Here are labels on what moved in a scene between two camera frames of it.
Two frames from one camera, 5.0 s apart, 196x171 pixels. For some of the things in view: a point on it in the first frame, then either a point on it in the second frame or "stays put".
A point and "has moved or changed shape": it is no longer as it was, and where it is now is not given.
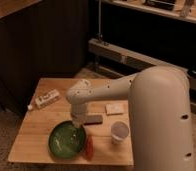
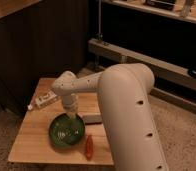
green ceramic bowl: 67,140 has moved or changed shape
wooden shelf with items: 190,10 stays put
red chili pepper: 89,147 stays put
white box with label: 47,98 stays put
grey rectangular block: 92,119 stays put
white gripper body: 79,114 -> 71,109
